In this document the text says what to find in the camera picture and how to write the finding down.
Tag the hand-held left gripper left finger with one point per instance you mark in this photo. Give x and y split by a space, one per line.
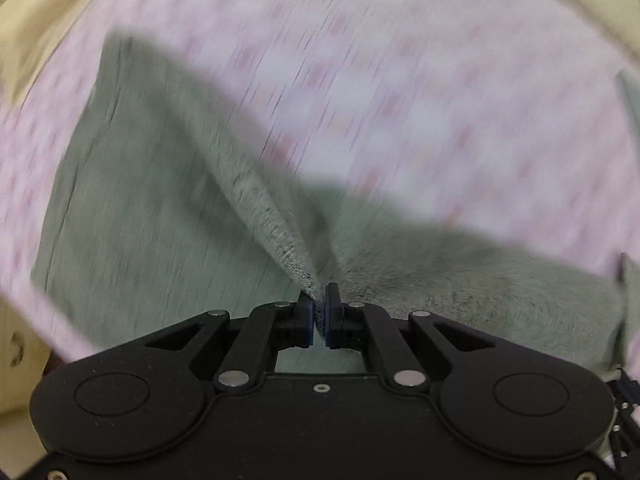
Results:
306 321

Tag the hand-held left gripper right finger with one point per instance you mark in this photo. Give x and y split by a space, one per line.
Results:
331 321

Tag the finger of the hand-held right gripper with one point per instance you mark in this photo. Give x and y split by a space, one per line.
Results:
627 410

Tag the grey-green towel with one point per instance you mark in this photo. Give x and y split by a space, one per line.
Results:
150 210

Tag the grey folded cloth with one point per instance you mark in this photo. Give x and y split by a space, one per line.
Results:
631 105

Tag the beige duvet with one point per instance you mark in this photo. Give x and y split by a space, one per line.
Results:
35 15

